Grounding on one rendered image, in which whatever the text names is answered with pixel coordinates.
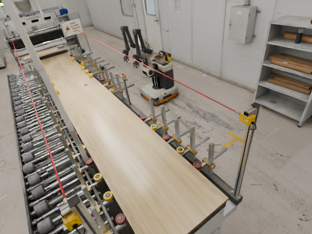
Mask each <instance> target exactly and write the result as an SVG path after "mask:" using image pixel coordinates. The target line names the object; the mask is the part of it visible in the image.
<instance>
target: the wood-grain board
mask: <svg viewBox="0 0 312 234"><path fill-rule="evenodd" d="M71 58H72V57H71V56H70V55H69V54H68V53H67V54H64V55H61V56H57V57H54V58H51V59H47V60H44V61H41V63H42V65H43V66H44V68H45V71H46V73H48V74H49V79H50V81H53V82H54V85H53V87H54V89H55V90H56V89H58V90H59V94H57V95H58V97H59V99H60V101H61V103H62V106H63V108H64V110H65V111H66V113H67V115H68V117H69V119H70V121H71V123H72V124H73V126H74V128H75V130H76V131H77V133H78V135H79V136H80V138H81V140H82V142H83V143H84V145H85V147H86V148H87V150H88V152H89V154H90V155H91V157H92V159H93V161H94V163H95V164H96V166H97V168H98V170H99V171H100V173H101V175H102V177H103V178H104V180H105V182H106V184H107V185H108V187H109V189H110V191H111V192H112V194H113V196H114V197H115V199H116V201H117V203H118V204H119V206H120V208H121V210H122V212H123V213H124V215H125V217H126V219H127V220H128V222H129V224H130V226H131V227H132V229H133V231H134V233H135V234H189V233H191V232H192V231H193V230H194V229H195V228H196V227H198V226H199V225H200V224H201V223H202V222H204V221H205V220H206V219H207V218H208V217H209V216H210V215H211V214H212V213H214V212H215V211H216V210H217V209H218V208H220V207H221V206H222V205H223V204H224V203H225V202H227V201H228V200H229V198H228V197H227V196H226V195H225V194H224V193H223V192H221V191H220V190H219V189H218V188H217V187H216V186H215V185H214V184H213V183H212V182H211V181H209V180H208V179H207V178H206V177H205V176H204V175H203V174H202V173H200V172H199V171H198V170H197V169H196V168H195V167H194V166H193V165H192V164H190V163H189V162H188V161H187V160H186V159H185V158H184V157H183V156H181V155H180V154H179V153H178V152H177V151H176V150H175V149H174V148H172V147H171V146H170V145H169V144H168V143H167V142H166V141H165V140H163V139H162V138H161V137H160V136H159V135H158V134H157V133H156V132H154V131H153V130H152V129H151V128H150V127H149V126H148V125H147V124H146V123H145V122H144V121H143V120H141V119H140V118H139V117H138V116H137V115H136V114H135V113H134V112H132V111H131V110H130V109H129V108H128V107H127V106H126V105H125V104H123V103H122V102H121V101H120V100H119V99H118V98H117V97H116V96H114V95H113V94H112V93H111V92H110V91H109V90H108V89H107V88H105V87H104V86H103V85H102V84H101V83H100V82H99V81H98V80H96V79H95V78H94V77H92V78H90V77H89V73H88V74H86V73H85V70H82V69H81V65H80V64H79V63H78V62H77V61H76V60H74V61H72V60H71ZM85 84H88V85H87V86H84V85H85Z"/></svg>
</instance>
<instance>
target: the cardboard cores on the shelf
mask: <svg viewBox="0 0 312 234"><path fill-rule="evenodd" d="M296 37H297V33H295V32H285V33H284V38H285V39H292V40H296ZM301 41H303V42H308V43H312V35H308V34H302V37H301ZM268 60H271V64H275V65H279V66H282V67H285V68H289V69H292V70H296V71H299V72H303V73H306V74H310V75H312V60H309V59H305V58H300V57H296V56H292V55H288V54H284V53H281V54H280V55H278V54H273V55H270V56H269V58H268ZM270 76H273V77H274V78H269V79H268V82H271V83H274V84H277V85H280V86H283V87H286V88H289V89H292V90H295V91H299V92H302V93H304V94H307V95H310V94H311V92H312V91H311V90H312V85H311V84H307V83H304V82H301V81H298V80H295V79H292V78H289V77H285V76H282V75H279V74H277V73H274V72H271V73H270ZM310 89H311V90H310Z"/></svg>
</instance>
